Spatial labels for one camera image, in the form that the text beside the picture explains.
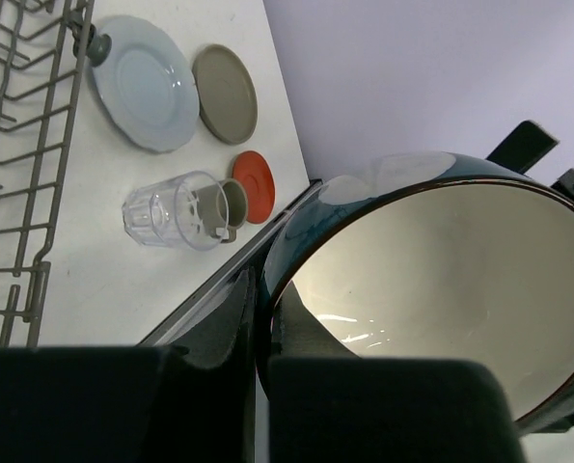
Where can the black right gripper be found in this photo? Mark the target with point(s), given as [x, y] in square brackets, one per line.
[525, 146]

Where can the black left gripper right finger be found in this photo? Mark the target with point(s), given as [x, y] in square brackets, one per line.
[327, 405]

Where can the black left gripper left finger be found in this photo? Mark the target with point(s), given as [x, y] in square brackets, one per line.
[191, 400]

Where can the teal bowl cream inside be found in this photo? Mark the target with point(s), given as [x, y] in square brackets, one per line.
[437, 255]

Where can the clear drinking glass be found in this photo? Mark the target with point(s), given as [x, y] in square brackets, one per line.
[166, 213]

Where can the grey ceramic mug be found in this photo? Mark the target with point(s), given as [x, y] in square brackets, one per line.
[224, 209]

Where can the orange round plate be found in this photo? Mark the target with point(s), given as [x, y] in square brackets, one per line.
[253, 172]

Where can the grey round plate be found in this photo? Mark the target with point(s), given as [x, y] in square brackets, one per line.
[228, 98]

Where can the light blue scalloped plate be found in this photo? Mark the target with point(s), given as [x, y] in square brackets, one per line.
[146, 85]

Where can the aluminium table edge rail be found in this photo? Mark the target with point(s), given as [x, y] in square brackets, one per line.
[216, 289]

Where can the grey wire dish rack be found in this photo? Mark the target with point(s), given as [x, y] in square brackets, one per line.
[42, 57]

